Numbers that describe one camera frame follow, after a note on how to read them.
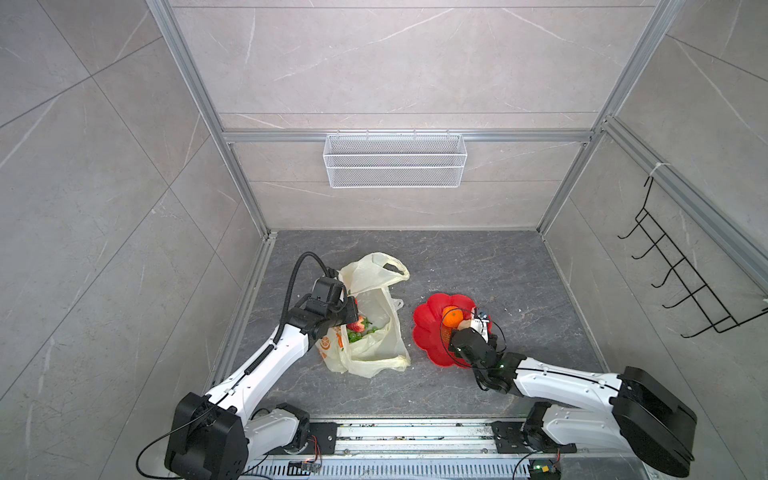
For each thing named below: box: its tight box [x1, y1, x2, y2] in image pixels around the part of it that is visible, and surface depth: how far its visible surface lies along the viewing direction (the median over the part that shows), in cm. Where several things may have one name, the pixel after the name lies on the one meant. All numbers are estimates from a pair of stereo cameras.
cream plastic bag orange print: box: [315, 252, 411, 378], surface depth 86 cm
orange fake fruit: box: [442, 305, 464, 328], surface depth 92 cm
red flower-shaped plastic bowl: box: [413, 293, 475, 369], surface depth 95 cm
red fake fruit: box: [346, 315, 365, 333], surface depth 92 cm
